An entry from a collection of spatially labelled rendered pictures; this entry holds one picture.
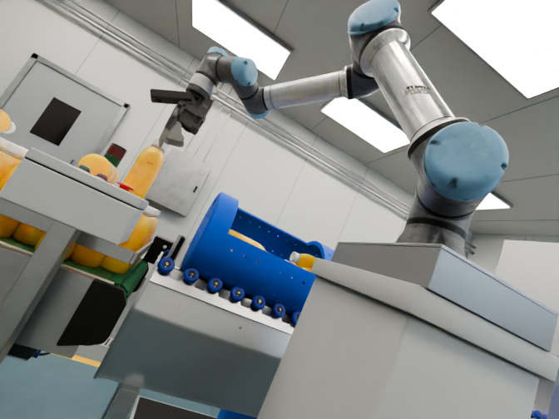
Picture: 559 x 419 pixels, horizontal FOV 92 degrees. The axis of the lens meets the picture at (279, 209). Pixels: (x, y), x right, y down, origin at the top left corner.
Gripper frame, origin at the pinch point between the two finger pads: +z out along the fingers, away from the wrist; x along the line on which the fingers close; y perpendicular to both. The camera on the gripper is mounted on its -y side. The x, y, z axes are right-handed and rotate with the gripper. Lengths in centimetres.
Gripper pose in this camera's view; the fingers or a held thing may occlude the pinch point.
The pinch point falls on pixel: (160, 144)
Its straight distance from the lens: 89.3
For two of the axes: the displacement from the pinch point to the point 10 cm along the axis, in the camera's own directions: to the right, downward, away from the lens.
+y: 8.4, 4.5, 2.9
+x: -3.4, 0.3, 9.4
